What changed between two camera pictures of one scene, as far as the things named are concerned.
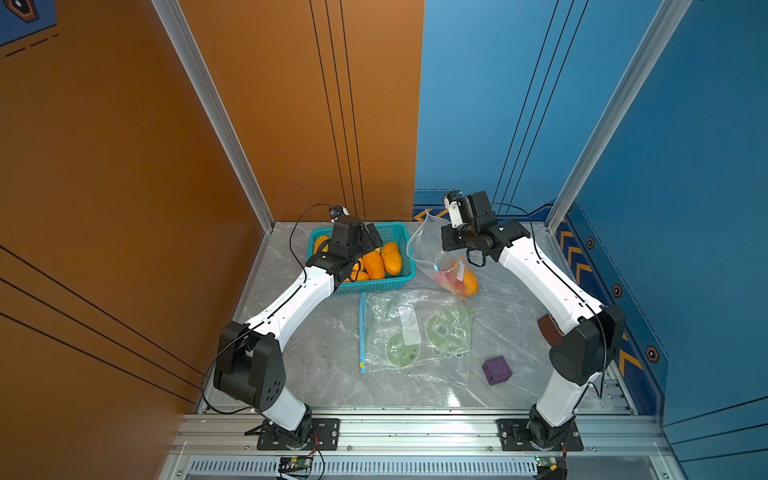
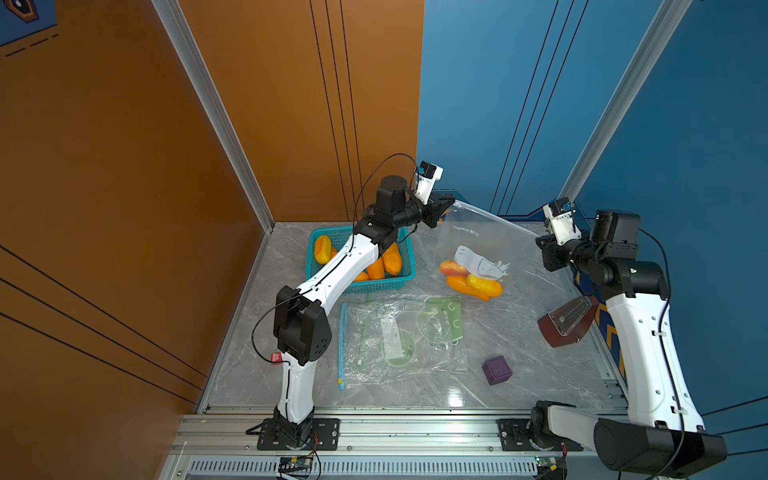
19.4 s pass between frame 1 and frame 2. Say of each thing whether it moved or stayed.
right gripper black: moved
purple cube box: stayed
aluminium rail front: stayed
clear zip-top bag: moved
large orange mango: moved
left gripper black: moved
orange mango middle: stayed
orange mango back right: stayed
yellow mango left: stayed
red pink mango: moved
